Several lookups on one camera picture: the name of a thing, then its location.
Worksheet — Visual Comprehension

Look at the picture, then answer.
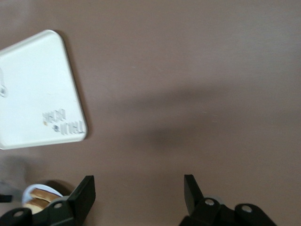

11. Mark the plain bread slice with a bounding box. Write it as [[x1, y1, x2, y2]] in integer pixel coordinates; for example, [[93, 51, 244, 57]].
[[23, 197, 56, 214]]

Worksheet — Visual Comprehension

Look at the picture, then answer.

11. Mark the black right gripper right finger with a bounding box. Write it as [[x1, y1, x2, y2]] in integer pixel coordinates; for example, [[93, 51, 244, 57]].
[[178, 174, 278, 226]]

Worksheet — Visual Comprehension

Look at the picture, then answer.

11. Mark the brown table mat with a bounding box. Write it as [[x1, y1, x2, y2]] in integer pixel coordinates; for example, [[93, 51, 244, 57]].
[[0, 0, 301, 226]]

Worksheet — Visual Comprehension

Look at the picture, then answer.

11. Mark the pale round plate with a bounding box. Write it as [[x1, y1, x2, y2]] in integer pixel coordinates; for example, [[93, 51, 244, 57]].
[[22, 183, 64, 212]]

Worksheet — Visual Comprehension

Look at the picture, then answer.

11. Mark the cream bear print tray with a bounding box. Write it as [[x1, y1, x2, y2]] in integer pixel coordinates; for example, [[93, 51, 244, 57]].
[[0, 29, 89, 151]]

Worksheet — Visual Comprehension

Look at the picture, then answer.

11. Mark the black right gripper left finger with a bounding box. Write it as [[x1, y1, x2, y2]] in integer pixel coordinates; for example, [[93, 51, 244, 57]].
[[0, 175, 96, 226]]

